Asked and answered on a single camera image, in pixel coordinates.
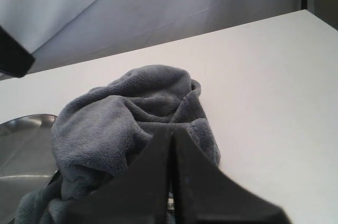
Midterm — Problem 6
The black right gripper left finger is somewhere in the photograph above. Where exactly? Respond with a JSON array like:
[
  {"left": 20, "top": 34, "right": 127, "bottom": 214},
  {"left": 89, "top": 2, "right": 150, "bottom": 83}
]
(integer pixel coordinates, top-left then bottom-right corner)
[{"left": 64, "top": 128, "right": 172, "bottom": 223}]

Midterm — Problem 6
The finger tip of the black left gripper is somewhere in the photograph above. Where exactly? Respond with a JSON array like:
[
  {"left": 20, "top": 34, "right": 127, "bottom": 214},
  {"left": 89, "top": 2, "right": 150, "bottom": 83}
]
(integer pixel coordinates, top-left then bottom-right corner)
[{"left": 0, "top": 27, "right": 35, "bottom": 78}]

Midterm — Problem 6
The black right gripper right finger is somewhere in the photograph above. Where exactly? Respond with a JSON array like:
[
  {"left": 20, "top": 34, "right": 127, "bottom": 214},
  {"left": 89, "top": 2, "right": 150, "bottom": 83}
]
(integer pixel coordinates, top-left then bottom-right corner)
[{"left": 172, "top": 128, "right": 290, "bottom": 223}]

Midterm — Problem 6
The blue-grey fleece towel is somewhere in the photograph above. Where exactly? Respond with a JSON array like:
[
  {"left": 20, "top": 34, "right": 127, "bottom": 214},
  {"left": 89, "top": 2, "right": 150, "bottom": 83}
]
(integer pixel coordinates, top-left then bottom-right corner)
[{"left": 15, "top": 65, "right": 221, "bottom": 223}]

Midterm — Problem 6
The grey backdrop cloth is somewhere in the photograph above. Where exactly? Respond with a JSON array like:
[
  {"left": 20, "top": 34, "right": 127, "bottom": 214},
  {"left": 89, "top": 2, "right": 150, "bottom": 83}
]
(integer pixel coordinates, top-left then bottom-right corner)
[{"left": 1, "top": 0, "right": 301, "bottom": 73}]

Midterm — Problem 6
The round stainless steel plate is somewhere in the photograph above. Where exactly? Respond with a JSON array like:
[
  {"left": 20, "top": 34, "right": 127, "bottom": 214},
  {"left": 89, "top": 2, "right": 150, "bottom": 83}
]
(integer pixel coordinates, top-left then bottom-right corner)
[{"left": 1, "top": 114, "right": 58, "bottom": 223}]

